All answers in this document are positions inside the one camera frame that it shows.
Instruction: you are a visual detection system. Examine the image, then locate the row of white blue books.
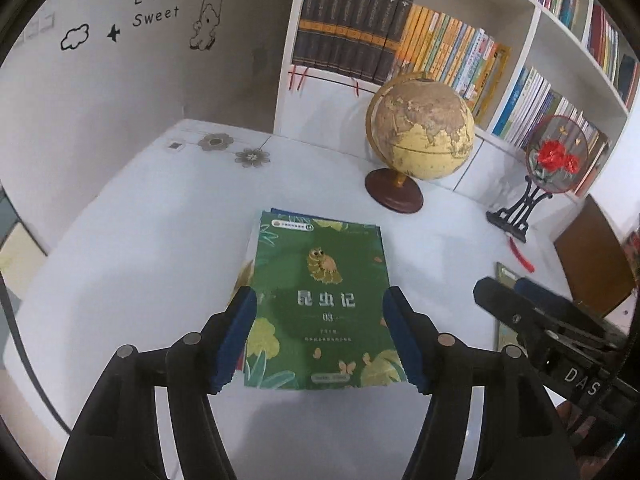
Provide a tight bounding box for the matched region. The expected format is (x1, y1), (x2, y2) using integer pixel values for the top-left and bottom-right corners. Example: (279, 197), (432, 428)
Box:
(492, 66), (612, 197)

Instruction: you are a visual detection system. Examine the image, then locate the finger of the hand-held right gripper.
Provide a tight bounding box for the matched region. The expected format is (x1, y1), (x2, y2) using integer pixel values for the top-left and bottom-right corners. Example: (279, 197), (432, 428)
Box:
(472, 277), (566, 356)
(515, 277), (626, 348)

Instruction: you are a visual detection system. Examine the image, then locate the yellow antique style globe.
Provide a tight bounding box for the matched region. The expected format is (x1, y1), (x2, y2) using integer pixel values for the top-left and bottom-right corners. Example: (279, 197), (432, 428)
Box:
(364, 72), (476, 212)

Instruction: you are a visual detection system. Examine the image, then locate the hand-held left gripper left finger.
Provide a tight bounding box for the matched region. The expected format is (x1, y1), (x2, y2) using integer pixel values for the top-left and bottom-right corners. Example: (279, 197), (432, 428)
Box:
(55, 286), (258, 480)

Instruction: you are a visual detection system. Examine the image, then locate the dark wooden board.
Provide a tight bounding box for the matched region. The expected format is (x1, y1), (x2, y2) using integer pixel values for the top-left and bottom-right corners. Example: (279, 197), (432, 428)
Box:
(554, 195), (639, 319)

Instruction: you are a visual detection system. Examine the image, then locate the row of red spined books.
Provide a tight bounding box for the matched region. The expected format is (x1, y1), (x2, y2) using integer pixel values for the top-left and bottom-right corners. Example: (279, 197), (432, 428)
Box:
(582, 2), (640, 107)

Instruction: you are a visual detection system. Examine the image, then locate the green insect cover book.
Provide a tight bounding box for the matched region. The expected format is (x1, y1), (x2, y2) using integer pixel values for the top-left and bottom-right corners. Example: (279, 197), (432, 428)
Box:
(244, 210), (407, 391)

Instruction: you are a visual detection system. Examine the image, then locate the round embroidered flower fan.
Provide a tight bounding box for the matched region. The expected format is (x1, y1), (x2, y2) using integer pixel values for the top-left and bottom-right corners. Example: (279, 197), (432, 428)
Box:
(525, 114), (590, 196)

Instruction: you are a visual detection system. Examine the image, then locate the black carved fan stand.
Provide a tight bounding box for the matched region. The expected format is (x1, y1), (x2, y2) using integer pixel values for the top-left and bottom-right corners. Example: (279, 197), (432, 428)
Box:
(486, 180), (551, 244)

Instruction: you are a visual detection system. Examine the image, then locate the row of dark hardcover books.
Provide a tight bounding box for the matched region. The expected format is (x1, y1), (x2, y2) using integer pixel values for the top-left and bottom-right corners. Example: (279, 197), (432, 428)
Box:
(292, 0), (416, 86)

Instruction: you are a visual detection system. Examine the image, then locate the row of yellow spined books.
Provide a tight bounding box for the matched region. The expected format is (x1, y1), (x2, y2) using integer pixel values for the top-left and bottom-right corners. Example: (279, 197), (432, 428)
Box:
(395, 2), (512, 118)

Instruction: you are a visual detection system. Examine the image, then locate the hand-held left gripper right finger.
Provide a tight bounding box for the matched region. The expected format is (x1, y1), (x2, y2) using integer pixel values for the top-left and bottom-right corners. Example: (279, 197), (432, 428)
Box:
(382, 286), (573, 480)

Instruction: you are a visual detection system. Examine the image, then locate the grey flower sticker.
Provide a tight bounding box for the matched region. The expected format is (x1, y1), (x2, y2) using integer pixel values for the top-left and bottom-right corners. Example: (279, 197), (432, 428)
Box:
(235, 147), (271, 169)

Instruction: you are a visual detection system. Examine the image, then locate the red tassel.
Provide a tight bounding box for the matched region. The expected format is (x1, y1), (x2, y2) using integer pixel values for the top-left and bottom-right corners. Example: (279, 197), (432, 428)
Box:
(507, 235), (536, 273)

